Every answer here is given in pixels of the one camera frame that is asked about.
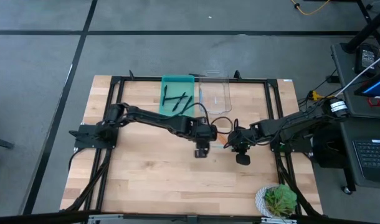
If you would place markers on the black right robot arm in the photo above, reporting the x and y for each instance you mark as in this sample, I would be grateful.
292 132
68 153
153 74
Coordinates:
289 124

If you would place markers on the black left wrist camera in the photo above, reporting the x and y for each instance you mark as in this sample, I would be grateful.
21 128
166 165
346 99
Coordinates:
202 153

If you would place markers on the tablet with blue screen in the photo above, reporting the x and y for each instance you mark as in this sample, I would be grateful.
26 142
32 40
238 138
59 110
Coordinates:
378 87

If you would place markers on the black pen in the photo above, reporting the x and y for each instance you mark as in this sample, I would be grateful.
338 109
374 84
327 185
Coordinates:
165 93
187 104
176 98
179 101

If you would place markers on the black cart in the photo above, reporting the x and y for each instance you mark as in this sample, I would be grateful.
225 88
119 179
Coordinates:
345 81

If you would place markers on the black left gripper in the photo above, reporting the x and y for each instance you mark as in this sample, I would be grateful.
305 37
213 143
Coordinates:
205 132

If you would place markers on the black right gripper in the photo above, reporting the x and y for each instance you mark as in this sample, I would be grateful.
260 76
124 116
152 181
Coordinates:
241 140

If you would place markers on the grey metal bar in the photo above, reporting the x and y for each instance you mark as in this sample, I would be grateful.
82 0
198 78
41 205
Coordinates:
140 218

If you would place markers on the black keyboard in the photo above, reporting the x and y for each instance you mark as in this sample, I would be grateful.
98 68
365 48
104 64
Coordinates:
373 161

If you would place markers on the black aluminium table frame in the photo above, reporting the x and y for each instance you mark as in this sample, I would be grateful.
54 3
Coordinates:
140 78

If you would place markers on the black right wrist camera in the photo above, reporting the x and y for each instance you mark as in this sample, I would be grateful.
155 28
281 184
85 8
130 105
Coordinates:
243 159

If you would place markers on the blue pencil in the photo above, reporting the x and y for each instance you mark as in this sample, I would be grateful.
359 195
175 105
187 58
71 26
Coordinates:
201 95

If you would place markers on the clear plastic bin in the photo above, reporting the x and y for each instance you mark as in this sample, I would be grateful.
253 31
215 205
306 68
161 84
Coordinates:
219 90

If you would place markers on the green pencil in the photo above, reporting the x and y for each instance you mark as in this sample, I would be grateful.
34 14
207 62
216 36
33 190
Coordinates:
216 146

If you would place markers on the black stand pole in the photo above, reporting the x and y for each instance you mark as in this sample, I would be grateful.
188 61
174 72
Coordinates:
369 28

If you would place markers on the black power supply unit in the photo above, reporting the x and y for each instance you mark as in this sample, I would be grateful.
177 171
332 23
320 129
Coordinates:
367 59

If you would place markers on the potted green succulent plant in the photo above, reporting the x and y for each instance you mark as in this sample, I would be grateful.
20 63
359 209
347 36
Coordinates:
280 200

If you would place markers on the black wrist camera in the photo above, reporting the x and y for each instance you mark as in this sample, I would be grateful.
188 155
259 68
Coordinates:
202 153
243 159

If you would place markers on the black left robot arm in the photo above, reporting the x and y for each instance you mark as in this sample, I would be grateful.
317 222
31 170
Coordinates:
152 118

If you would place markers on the red object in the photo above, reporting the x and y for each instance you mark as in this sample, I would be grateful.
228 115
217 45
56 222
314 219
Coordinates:
375 103

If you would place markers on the black caster wheel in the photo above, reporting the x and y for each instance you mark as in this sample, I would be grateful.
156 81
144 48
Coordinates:
348 190

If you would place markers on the teal plastic bin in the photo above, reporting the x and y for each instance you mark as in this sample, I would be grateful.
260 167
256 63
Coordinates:
177 84

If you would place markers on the orange pencil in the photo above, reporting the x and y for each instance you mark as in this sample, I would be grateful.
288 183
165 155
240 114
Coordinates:
222 139

